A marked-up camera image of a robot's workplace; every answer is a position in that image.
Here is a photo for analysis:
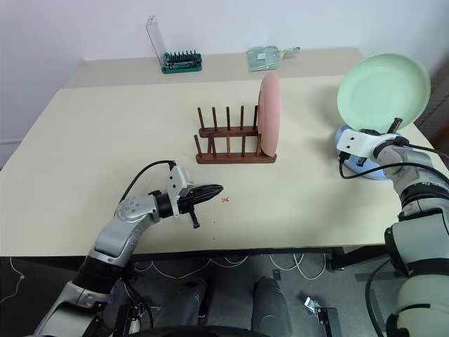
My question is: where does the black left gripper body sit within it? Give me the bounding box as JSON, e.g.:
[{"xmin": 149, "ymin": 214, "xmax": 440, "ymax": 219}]
[{"xmin": 177, "ymin": 185, "xmax": 201, "ymax": 230}]

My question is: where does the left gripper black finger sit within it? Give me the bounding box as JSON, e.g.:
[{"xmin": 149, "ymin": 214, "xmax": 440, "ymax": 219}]
[
  {"xmin": 196, "ymin": 190, "xmax": 225, "ymax": 204},
  {"xmin": 194, "ymin": 183, "xmax": 225, "ymax": 196}
]

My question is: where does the green plate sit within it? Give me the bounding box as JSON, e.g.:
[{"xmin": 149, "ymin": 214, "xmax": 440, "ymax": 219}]
[{"xmin": 336, "ymin": 52, "xmax": 431, "ymax": 134}]

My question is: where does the wooden dish rack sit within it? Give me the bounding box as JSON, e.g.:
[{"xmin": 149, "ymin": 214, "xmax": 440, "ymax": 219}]
[{"xmin": 194, "ymin": 106, "xmax": 278, "ymax": 165}]

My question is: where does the blue plate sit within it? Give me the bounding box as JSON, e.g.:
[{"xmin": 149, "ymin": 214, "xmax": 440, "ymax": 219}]
[{"xmin": 335, "ymin": 124, "xmax": 394, "ymax": 182}]

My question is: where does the dark rounded robot leg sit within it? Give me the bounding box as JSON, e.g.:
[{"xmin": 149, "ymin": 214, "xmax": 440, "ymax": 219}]
[
  {"xmin": 253, "ymin": 276, "xmax": 293, "ymax": 331},
  {"xmin": 163, "ymin": 278, "xmax": 215, "ymax": 321}
]

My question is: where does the pink plate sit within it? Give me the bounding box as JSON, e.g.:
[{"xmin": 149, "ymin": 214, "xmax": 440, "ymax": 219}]
[{"xmin": 257, "ymin": 72, "xmax": 282, "ymax": 158}]

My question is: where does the green screwdriver bit set case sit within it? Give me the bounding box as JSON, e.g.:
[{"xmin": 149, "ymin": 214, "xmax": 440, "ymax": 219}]
[{"xmin": 146, "ymin": 15, "xmax": 203, "ymax": 74}]

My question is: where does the clear bag with green item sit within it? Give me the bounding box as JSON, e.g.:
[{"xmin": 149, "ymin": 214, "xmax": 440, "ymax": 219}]
[{"xmin": 246, "ymin": 45, "xmax": 282, "ymax": 73}]

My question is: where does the metal caster wheel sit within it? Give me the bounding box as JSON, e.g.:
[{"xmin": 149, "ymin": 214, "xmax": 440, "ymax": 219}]
[{"xmin": 303, "ymin": 296, "xmax": 321, "ymax": 314}]

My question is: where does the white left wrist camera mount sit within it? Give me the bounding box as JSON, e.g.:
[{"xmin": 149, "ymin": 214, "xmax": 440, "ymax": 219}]
[{"xmin": 166, "ymin": 165, "xmax": 195, "ymax": 219}]

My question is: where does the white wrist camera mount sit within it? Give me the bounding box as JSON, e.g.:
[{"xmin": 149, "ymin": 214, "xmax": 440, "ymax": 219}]
[
  {"xmin": 166, "ymin": 165, "xmax": 195, "ymax": 219},
  {"xmin": 337, "ymin": 128, "xmax": 396, "ymax": 161}
]

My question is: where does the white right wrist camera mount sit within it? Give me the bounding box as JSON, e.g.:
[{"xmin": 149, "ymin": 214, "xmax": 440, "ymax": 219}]
[{"xmin": 337, "ymin": 128, "xmax": 396, "ymax": 161}]

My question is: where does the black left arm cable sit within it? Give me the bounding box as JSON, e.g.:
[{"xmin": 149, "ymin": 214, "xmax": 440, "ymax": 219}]
[{"xmin": 121, "ymin": 160, "xmax": 176, "ymax": 204}]

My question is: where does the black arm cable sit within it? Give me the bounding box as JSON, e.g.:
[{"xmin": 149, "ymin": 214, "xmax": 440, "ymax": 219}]
[
  {"xmin": 337, "ymin": 138, "xmax": 449, "ymax": 180},
  {"xmin": 121, "ymin": 160, "xmax": 176, "ymax": 204}
]

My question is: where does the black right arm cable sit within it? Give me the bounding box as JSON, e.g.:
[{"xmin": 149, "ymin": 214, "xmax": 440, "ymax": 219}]
[{"xmin": 337, "ymin": 138, "xmax": 449, "ymax": 180}]

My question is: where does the white floor cable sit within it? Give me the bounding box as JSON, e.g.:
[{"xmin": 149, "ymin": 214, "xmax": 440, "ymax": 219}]
[{"xmin": 135, "ymin": 252, "xmax": 334, "ymax": 281}]

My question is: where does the black robot torso cable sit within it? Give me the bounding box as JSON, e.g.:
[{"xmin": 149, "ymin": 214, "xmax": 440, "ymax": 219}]
[{"xmin": 364, "ymin": 258, "xmax": 392, "ymax": 337}]

